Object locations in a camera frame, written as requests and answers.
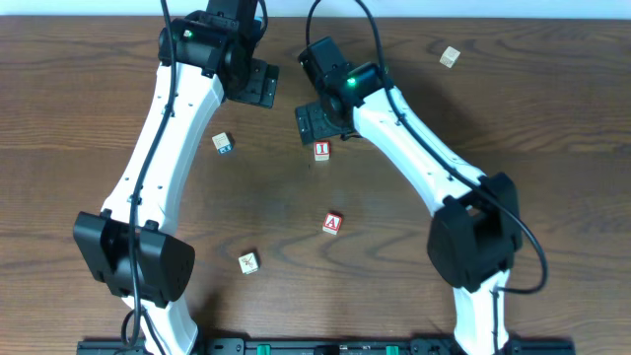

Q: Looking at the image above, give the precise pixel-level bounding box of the red letter I block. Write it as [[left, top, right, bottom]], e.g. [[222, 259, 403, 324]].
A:
[[314, 141, 330, 162]]

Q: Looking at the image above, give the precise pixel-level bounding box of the red letter A block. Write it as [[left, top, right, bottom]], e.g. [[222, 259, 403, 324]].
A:
[[322, 213, 343, 235]]

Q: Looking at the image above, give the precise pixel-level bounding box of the wooden block near base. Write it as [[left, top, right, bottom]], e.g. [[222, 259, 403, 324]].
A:
[[238, 251, 259, 275]]

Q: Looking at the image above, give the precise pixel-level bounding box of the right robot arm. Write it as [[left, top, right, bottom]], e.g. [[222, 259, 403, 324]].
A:
[[296, 37, 523, 354]]

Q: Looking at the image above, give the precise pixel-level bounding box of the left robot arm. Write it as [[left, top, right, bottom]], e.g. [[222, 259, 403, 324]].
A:
[[73, 0, 279, 354]]

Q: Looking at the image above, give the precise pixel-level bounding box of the wooden block blue side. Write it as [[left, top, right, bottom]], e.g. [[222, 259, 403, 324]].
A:
[[212, 132, 234, 155]]

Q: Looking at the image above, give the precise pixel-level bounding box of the plain wooden block far right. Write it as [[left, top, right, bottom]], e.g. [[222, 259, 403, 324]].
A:
[[440, 46, 460, 68]]

